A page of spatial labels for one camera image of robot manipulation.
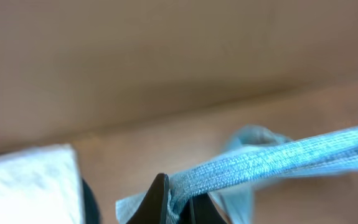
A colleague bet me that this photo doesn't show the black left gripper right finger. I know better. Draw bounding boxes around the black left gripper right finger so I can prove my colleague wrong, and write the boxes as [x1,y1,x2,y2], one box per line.
[178,194,227,224]

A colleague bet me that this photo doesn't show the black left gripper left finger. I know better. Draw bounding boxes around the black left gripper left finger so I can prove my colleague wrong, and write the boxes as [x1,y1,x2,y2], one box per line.
[127,173,169,224]

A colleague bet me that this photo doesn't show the light blue denim shorts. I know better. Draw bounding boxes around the light blue denim shorts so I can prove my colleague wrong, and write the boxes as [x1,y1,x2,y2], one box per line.
[116,126,358,223]

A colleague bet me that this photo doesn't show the beige shorts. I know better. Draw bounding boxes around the beige shorts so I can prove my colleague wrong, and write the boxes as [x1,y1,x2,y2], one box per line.
[0,144,85,224]

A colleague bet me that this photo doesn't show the brown cardboard backboard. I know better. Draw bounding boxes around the brown cardboard backboard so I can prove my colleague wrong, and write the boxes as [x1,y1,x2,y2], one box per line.
[0,0,358,147]

